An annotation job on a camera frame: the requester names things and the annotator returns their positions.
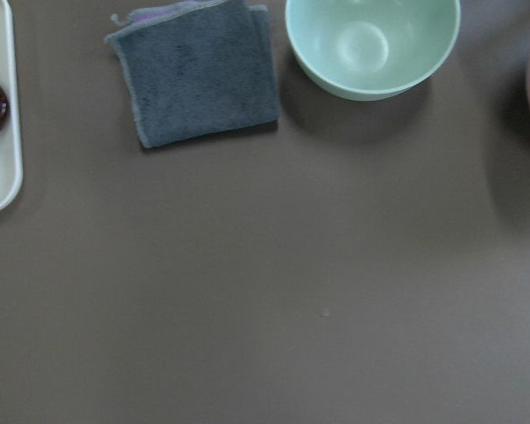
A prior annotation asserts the cream rabbit tray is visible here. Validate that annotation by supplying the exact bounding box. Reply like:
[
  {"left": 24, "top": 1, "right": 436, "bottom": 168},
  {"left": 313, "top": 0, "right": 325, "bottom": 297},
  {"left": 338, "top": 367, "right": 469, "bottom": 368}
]
[{"left": 0, "top": 1, "right": 23, "bottom": 210}]

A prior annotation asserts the grey folded cloth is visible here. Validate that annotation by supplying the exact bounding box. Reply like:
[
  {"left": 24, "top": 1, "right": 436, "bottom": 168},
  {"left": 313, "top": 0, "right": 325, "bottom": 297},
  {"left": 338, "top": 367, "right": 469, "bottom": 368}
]
[{"left": 105, "top": 1, "right": 279, "bottom": 148}]

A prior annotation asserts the mint green bowl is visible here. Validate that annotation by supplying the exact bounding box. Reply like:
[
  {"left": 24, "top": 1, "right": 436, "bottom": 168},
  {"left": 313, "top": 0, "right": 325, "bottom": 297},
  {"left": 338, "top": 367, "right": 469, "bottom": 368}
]
[{"left": 284, "top": 0, "right": 461, "bottom": 101}]

